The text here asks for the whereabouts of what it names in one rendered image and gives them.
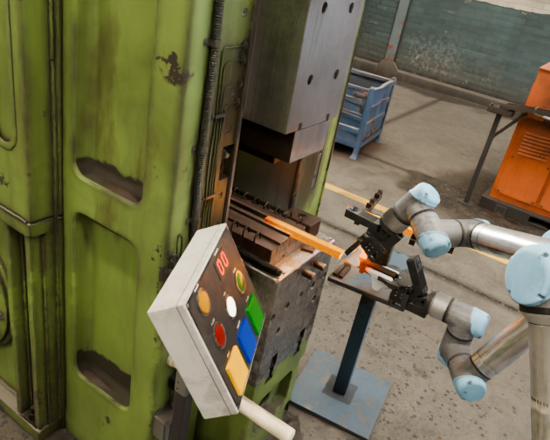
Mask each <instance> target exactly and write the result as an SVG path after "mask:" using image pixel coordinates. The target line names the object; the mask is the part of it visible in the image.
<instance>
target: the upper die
mask: <svg viewBox="0 0 550 440"><path fill-rule="evenodd" d="M328 125H329V120H325V121H323V122H321V123H318V124H315V125H312V126H310V127H305V128H303V129H298V131H295V132H292V133H289V134H281V133H280V132H277V131H275V130H272V129H270V128H268V127H264V126H261V125H259V124H257V123H254V122H252V121H249V120H246V119H244V118H243V119H242V126H241V130H240V137H239V143H241V144H243V145H245V146H247V147H249V148H253V149H256V150H257V151H259V152H262V153H264V154H267V155H270V156H272V157H274V158H277V159H279V160H281V161H283V162H287V163H291V162H295V161H297V160H299V159H301V158H303V157H306V156H308V155H311V154H313V153H315V152H317V151H320V150H321V149H323V147H324V144H325V139H326V136H327V129H328Z"/></svg>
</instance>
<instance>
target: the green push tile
mask: <svg viewBox="0 0 550 440"><path fill-rule="evenodd" d="M245 311H246V313H247V315H248V318H249V320H250V322H251V324H252V327H253V329H254V331H255V333H256V335H259V333H260V329H261V326H262V323H263V320H264V314H263V312H262V310H261V307H260V305H259V303H258V300H257V298H256V296H255V293H252V294H251V296H250V299H249V302H248V305H247V307H246V310H245Z"/></svg>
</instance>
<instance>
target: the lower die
mask: <svg viewBox="0 0 550 440"><path fill-rule="evenodd" d="M230 199H232V200H234V201H236V202H238V203H241V204H242V205H245V206H247V207H249V208H251V209H253V210H255V211H257V212H259V213H261V214H264V215H266V216H271V217H274V218H277V219H278V220H280V221H282V222H284V223H288V224H290V225H291V226H293V227H295V228H298V229H300V230H302V231H305V228H306V227H305V226H303V225H301V224H299V223H298V224H296V222H294V221H293V220H290V219H288V218H287V219H285V217H283V216H281V215H280V214H277V213H275V214H274V212H273V211H271V210H268V209H267V208H264V209H263V207H262V206H260V205H258V204H256V203H252V202H251V201H249V200H247V199H245V198H244V199H243V198H242V197H241V196H239V195H236V194H232V192H231V197H230ZM235 220H238V221H239V225H238V227H237V222H235V223H234V225H233V228H232V234H231V236H232V238H233V240H234V243H235V245H236V246H238V247H239V245H240V243H241V237H242V232H243V229H244V227H245V226H247V225H249V226H250V227H251V230H250V232H248V228H247V229H246V230H245V231H244V239H243V244H242V246H243V249H244V250H246V251H248V252H249V253H251V249H252V245H253V239H254V236H255V234H256V233H257V232H258V231H261V232H262V237H261V238H259V235H260V233H259V234H258V235H257V237H256V241H255V246H254V255H255V256H257V257H259V258H262V259H263V260H265V261H267V262H269V263H271V264H273V265H275V264H276V263H277V262H278V261H280V260H281V259H283V255H284V254H285V255H284V257H286V256H287V255H289V254H290V253H292V252H293V251H295V250H297V249H298V248H299V247H300V246H301V245H302V242H301V241H299V240H297V239H295V238H293V237H291V235H292V234H291V233H289V232H287V231H285V230H282V229H280V228H279V227H276V226H274V225H272V224H270V223H267V222H266V221H264V220H262V219H260V218H258V217H255V216H253V215H251V214H249V213H247V212H245V211H243V210H241V209H239V208H237V207H235V206H233V205H230V207H229V214H228V221H227V226H228V229H229V231H230V227H231V224H232V223H233V222H234V221H235Z"/></svg>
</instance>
